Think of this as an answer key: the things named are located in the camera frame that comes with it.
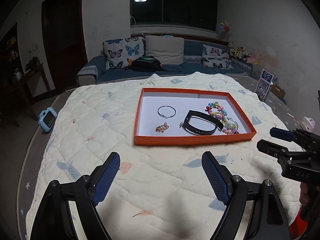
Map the gold chain flower necklace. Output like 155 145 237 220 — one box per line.
155 122 171 133

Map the beige cushion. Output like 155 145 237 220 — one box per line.
145 35 184 65

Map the colourful pinwheel flower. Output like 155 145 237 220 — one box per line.
220 20 231 41

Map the colourful character bead bracelet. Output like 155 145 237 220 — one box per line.
205 101 228 119

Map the person's right hand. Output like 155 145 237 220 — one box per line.
299 183 309 206

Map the blue sofa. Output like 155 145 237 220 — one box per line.
77 40 254 86

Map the blue toy camera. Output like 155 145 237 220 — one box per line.
38 107 57 133

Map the black backpack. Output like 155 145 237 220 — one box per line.
124 56 163 73

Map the plush toys pile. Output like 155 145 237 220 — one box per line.
228 41 258 64

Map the pastel bead bracelet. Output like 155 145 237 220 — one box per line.
221 117 239 136

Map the dark wooden side table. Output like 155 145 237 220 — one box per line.
17 62 52 100

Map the orange shallow tray box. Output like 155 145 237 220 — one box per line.
133 88 257 146

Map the silver hoop bangle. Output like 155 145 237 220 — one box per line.
157 105 176 119

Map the blue white printed box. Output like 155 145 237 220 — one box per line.
254 69 274 102

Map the small butterfly pillow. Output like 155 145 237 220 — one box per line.
201 44 233 69

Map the white quilted blanket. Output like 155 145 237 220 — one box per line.
24 72 300 239

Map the black smart band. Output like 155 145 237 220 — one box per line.
183 110 224 135

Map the large butterfly pillow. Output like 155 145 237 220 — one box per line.
103 36 145 70

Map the white pink small device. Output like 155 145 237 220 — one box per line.
302 116 316 133

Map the dark window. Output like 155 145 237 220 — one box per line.
130 0 218 31

